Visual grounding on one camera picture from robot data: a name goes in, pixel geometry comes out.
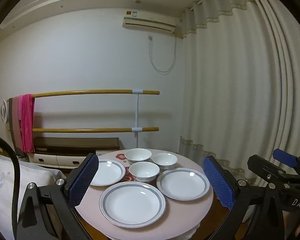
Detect white quilted blanket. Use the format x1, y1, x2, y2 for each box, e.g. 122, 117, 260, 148
0, 152, 65, 240

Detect round white printed table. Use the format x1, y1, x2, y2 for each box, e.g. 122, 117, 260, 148
72, 149, 214, 240

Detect white plate grey rim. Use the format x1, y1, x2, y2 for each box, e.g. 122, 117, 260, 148
98, 181, 166, 228
156, 167, 210, 201
90, 159, 126, 187

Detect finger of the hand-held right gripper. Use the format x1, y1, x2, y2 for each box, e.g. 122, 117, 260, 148
273, 149, 300, 174
247, 154, 300, 189

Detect black cable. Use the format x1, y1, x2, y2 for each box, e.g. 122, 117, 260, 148
0, 132, 22, 240

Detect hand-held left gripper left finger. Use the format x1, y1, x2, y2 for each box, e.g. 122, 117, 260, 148
15, 153, 100, 240

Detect low cabinet white drawers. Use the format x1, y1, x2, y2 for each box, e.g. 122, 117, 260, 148
15, 137, 120, 174

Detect brown cloth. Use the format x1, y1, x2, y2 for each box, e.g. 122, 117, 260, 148
9, 96, 28, 155

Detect white ceramic bowl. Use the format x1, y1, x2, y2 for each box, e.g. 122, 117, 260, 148
129, 161, 160, 182
124, 148, 152, 165
151, 152, 178, 172

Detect wooden bar rack white post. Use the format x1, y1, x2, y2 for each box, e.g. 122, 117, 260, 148
7, 89, 160, 148

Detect white round disc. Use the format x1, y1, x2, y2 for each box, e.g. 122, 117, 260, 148
0, 99, 10, 124

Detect white air conditioner hose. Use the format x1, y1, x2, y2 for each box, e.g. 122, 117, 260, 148
147, 35, 177, 75

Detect white pleated curtain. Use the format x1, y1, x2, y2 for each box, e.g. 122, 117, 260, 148
179, 0, 300, 188

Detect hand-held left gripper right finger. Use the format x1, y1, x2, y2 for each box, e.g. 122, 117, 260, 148
202, 156, 290, 240

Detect pink towel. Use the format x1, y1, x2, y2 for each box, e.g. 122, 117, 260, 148
18, 94, 35, 153

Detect white air conditioner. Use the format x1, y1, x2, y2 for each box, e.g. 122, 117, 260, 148
122, 9, 177, 33

